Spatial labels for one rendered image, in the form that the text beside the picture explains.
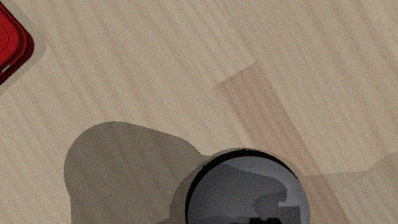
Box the red mint tin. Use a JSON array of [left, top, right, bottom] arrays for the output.
[[0, 1, 34, 85]]

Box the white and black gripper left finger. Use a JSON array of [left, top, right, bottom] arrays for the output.
[[249, 218, 266, 224]]

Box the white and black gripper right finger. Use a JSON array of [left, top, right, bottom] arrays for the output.
[[264, 218, 283, 224]]

